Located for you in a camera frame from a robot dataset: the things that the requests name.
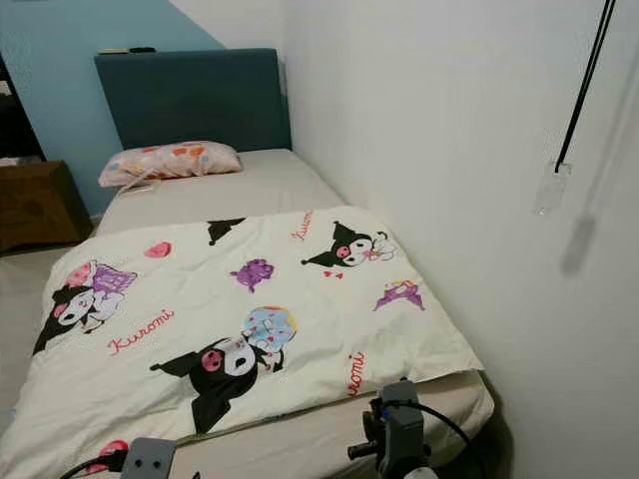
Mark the cream cartoon print quilt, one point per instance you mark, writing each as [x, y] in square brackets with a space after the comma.
[210, 329]

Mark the teal upholstered headboard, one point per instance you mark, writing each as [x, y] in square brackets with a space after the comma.
[190, 100]

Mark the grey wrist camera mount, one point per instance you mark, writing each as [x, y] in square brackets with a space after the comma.
[406, 424]
[150, 459]

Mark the pink patterned pillow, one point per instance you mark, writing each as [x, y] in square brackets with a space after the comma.
[170, 163]

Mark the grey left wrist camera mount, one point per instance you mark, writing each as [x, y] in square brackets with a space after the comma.
[150, 459]

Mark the cream remote control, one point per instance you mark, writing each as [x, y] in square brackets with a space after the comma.
[113, 52]

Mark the black door frame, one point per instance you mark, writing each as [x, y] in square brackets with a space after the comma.
[15, 120]

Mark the brown cardboard box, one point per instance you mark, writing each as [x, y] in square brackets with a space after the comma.
[40, 205]

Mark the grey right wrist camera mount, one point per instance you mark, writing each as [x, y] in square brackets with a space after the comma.
[406, 424]

